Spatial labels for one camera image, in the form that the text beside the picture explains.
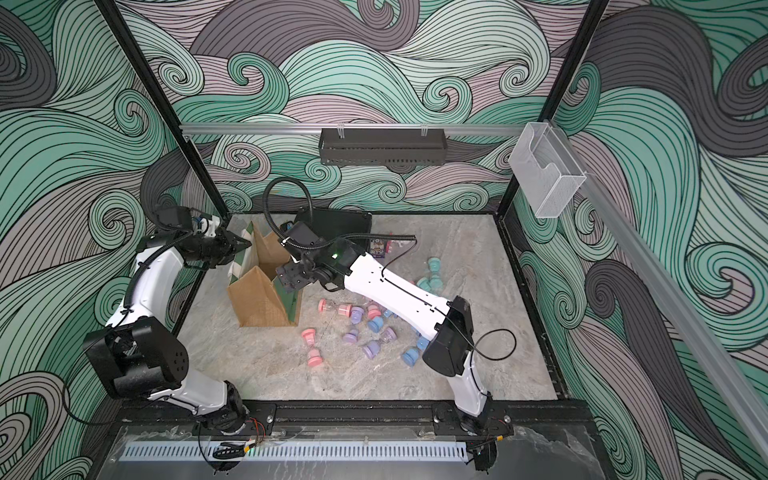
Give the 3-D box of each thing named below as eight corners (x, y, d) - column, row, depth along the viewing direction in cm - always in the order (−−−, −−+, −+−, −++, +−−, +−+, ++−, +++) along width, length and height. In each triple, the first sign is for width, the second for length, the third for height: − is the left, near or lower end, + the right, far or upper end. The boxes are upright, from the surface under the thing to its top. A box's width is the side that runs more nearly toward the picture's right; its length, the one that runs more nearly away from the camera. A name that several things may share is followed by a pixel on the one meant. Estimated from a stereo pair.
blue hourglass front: (401, 366, 84) (402, 362, 81) (401, 351, 86) (402, 346, 84) (419, 366, 84) (420, 362, 81) (417, 351, 86) (419, 346, 84)
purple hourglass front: (370, 361, 84) (370, 357, 81) (362, 351, 86) (362, 348, 83) (398, 336, 88) (398, 332, 86) (390, 328, 90) (390, 324, 88)
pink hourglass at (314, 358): (310, 368, 83) (307, 364, 81) (302, 335, 90) (300, 330, 87) (323, 363, 84) (322, 359, 82) (315, 330, 91) (313, 325, 88)
